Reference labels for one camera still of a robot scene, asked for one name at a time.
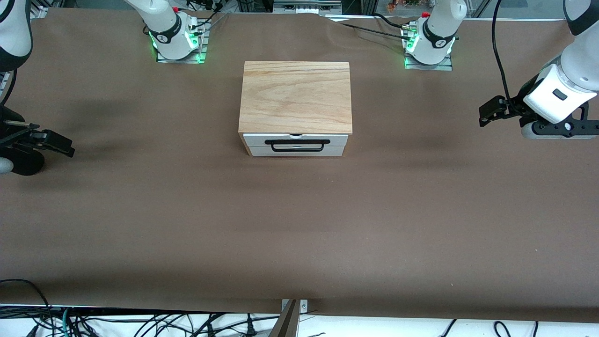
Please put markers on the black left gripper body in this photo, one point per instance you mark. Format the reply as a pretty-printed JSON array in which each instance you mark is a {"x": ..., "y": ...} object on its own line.
[{"x": 521, "y": 100}]

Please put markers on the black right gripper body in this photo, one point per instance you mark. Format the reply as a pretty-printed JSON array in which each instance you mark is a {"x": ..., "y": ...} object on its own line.
[{"x": 10, "y": 135}]

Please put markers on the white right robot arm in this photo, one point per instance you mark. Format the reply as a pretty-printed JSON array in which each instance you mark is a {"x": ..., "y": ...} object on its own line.
[{"x": 154, "y": 9}]

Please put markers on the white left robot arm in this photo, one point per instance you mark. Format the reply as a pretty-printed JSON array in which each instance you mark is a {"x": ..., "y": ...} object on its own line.
[{"x": 580, "y": 70}]

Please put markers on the wooden drawer cabinet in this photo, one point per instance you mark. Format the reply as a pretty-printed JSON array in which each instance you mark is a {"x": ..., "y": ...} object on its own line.
[{"x": 295, "y": 93}]

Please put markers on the orange artificial flowers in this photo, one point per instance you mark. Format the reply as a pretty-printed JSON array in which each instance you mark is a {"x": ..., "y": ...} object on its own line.
[{"x": 395, "y": 5}]

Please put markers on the grey metal equipment box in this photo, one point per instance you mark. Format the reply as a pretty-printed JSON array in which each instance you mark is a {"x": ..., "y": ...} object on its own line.
[{"x": 304, "y": 7}]

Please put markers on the brown table cloth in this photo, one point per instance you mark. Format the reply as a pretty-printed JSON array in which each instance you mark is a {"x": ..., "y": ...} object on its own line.
[{"x": 299, "y": 234}]

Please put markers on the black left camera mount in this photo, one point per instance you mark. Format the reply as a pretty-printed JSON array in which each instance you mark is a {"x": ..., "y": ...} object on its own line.
[{"x": 580, "y": 128}]

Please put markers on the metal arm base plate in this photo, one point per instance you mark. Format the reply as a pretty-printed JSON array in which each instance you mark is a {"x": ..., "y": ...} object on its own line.
[
  {"x": 444, "y": 65},
  {"x": 203, "y": 47}
]

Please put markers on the aluminium table rail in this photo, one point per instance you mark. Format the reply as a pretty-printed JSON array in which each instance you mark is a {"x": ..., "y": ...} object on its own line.
[{"x": 40, "y": 11}]

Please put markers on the small metal bracket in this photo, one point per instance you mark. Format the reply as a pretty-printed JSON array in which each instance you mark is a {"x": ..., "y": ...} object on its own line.
[{"x": 304, "y": 306}]

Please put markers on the dark camera pole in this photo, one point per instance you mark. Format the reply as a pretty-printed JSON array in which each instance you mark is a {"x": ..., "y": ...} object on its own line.
[{"x": 285, "y": 325}]

